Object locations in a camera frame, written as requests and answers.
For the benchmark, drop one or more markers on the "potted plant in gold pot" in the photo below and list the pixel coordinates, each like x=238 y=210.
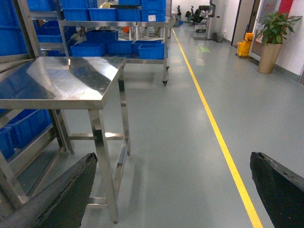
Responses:
x=275 y=30

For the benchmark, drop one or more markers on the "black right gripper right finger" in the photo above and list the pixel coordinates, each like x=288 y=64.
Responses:
x=280 y=189

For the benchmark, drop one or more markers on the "stainless steel shelf rack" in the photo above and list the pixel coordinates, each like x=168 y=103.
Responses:
x=25 y=96

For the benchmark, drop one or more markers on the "stainless steel table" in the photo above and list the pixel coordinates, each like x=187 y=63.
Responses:
x=86 y=83

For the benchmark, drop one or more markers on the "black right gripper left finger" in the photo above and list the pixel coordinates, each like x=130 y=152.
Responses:
x=62 y=203

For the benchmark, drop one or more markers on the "blue bin front right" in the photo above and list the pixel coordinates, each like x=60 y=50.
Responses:
x=151 y=51

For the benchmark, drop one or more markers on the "stainless steel wheeled cart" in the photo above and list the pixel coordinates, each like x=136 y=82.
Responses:
x=135 y=29

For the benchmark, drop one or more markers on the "yellow mop bucket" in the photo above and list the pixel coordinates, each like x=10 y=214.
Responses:
x=243 y=47

